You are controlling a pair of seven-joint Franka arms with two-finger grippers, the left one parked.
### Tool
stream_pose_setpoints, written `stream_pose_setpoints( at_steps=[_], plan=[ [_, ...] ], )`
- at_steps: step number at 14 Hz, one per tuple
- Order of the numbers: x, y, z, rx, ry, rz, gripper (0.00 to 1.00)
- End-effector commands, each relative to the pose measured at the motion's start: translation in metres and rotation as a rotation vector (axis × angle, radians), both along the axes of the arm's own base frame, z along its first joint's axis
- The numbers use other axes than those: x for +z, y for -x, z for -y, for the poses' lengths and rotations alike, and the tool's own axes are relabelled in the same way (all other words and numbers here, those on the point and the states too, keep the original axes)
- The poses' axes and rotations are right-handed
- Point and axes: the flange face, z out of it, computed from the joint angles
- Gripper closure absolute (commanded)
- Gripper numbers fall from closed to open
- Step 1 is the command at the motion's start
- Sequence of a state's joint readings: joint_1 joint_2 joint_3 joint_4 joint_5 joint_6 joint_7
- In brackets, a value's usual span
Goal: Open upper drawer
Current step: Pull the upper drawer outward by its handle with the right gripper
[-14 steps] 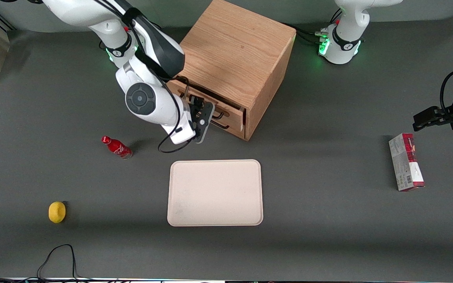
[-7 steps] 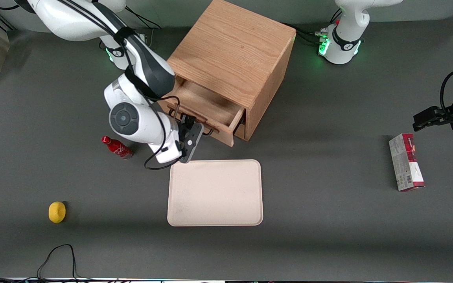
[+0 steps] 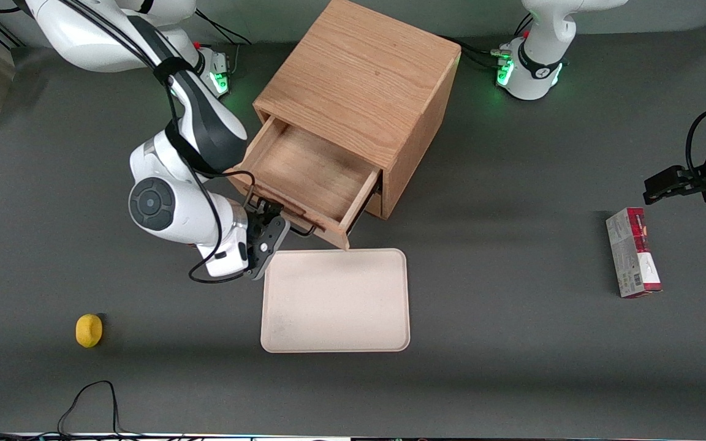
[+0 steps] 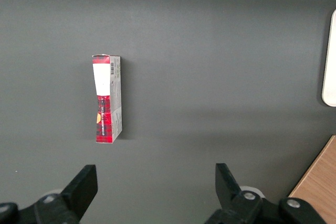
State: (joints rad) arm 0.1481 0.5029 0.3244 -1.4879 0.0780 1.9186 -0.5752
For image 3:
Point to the grey red carton box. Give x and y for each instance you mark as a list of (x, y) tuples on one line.
[(632, 257)]

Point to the yellow lemon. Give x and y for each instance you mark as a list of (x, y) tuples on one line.
[(88, 331)]

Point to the dark right camera mount bracket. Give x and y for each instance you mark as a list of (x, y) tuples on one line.
[(270, 245)]

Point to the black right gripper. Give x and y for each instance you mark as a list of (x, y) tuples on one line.
[(259, 218)]

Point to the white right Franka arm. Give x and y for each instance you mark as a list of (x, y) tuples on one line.
[(169, 208)]

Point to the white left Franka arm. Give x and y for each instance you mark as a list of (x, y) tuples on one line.
[(543, 61)]

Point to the wooden drawer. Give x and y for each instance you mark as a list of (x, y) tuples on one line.
[(376, 207), (310, 165)]

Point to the wooden drawer cabinet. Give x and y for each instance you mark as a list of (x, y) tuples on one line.
[(359, 61)]

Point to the beige rectangular tray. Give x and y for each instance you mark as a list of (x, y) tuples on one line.
[(334, 300)]

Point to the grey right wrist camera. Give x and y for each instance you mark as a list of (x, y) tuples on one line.
[(227, 263)]

